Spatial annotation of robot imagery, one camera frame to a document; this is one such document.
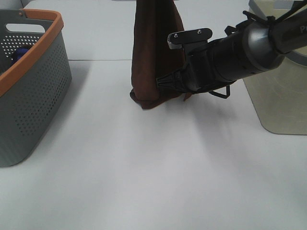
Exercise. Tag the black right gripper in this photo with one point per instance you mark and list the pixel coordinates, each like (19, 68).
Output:
(196, 76)

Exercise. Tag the brown towel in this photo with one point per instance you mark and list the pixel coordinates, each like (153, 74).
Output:
(151, 56)

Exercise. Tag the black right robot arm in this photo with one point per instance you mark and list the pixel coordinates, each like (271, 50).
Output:
(250, 48)

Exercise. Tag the beige basket with grey rim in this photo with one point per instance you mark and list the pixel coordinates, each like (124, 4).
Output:
(279, 96)

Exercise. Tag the grey basket with orange rim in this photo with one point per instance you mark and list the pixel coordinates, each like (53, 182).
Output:
(33, 88)

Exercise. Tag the blue cloth in basket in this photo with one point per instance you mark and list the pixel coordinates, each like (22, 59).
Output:
(19, 53)

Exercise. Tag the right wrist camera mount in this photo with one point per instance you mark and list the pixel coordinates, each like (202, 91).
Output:
(177, 40)

